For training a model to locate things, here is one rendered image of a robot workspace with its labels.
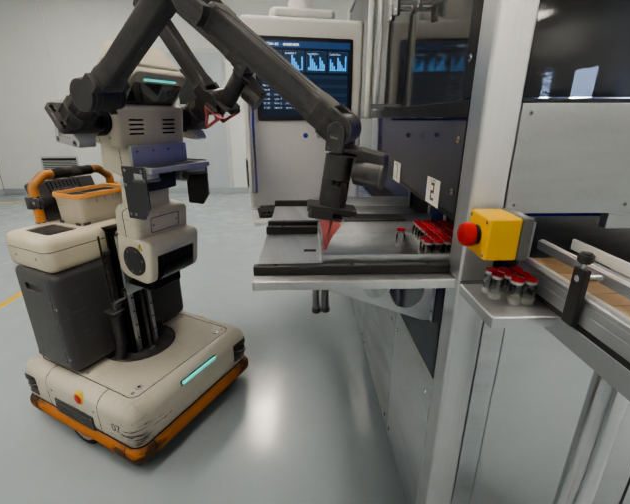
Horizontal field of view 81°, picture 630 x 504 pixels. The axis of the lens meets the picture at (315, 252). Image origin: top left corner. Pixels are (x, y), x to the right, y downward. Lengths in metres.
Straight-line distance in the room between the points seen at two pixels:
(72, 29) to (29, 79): 1.02
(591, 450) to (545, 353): 0.23
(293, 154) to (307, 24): 0.50
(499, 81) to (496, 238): 0.25
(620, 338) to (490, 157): 0.33
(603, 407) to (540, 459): 0.43
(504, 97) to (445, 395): 0.60
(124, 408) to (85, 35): 6.14
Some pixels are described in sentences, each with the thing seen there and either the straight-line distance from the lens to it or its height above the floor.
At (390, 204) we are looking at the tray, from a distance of 1.37.
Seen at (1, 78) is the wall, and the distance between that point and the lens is 7.67.
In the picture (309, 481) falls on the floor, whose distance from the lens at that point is 1.50.
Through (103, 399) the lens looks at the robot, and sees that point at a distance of 1.55.
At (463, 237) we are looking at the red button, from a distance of 0.66.
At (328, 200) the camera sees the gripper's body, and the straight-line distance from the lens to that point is 0.76.
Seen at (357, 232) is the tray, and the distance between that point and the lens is 1.02.
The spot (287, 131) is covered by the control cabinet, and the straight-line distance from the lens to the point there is 1.65.
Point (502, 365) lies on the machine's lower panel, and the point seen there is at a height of 0.68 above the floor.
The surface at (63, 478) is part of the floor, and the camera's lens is 1.74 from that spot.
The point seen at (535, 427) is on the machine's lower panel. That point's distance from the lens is 1.07.
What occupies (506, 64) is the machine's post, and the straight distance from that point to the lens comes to 0.72.
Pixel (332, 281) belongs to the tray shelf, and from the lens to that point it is 0.72.
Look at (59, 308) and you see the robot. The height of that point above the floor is 0.57.
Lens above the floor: 1.18
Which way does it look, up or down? 20 degrees down
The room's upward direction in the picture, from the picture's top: straight up
